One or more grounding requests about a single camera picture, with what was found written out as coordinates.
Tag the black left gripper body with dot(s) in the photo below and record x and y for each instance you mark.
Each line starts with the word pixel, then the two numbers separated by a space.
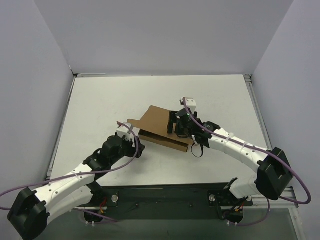
pixel 138 149

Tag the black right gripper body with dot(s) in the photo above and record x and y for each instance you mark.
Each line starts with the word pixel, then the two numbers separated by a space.
pixel 175 124

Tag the brown cardboard box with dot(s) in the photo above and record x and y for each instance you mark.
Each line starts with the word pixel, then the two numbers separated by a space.
pixel 153 128

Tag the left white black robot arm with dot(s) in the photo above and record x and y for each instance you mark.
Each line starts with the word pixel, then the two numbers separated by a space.
pixel 33 210

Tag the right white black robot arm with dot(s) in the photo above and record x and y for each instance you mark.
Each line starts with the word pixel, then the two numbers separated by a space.
pixel 271 177

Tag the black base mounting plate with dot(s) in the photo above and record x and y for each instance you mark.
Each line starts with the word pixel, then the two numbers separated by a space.
pixel 199 201

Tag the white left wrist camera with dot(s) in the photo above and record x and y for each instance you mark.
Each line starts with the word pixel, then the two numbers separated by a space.
pixel 125 130

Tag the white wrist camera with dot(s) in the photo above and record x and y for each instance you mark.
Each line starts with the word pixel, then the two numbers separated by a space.
pixel 189 102
pixel 125 130

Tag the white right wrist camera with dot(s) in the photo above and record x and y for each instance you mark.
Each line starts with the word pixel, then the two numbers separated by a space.
pixel 189 102

